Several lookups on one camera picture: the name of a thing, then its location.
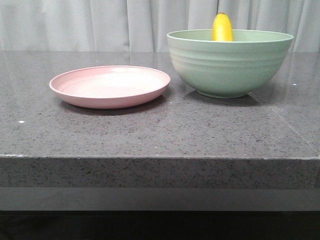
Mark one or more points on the yellow banana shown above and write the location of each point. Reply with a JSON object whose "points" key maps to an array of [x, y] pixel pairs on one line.
{"points": [[222, 28]]}

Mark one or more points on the green ribbed bowl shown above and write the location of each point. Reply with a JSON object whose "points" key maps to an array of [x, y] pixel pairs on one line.
{"points": [[227, 69]]}

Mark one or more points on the white curtain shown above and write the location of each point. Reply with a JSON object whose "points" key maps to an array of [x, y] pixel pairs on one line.
{"points": [[142, 25]]}

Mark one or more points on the pink plate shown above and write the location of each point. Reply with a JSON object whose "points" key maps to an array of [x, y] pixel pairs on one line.
{"points": [[110, 87]]}

